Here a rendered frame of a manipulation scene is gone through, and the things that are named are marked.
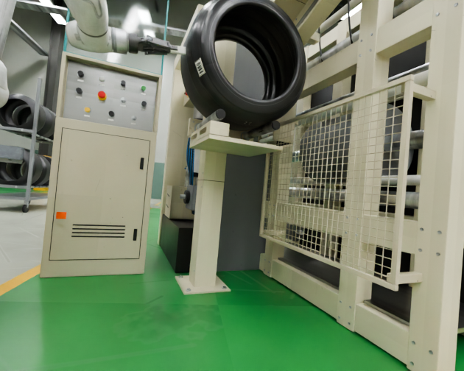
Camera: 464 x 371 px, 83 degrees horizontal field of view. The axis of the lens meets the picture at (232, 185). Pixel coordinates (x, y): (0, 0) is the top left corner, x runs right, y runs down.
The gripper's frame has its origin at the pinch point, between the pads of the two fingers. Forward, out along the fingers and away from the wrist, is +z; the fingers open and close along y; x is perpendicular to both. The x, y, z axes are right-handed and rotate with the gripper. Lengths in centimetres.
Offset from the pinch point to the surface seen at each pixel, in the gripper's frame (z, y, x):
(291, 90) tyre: 50, -13, 17
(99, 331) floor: -36, -6, 113
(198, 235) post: 13, 28, 89
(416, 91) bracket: 68, -58, 30
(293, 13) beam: 72, 13, -37
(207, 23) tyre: 10.1, -12.2, -6.4
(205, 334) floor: 2, -18, 118
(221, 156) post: 29, 28, 44
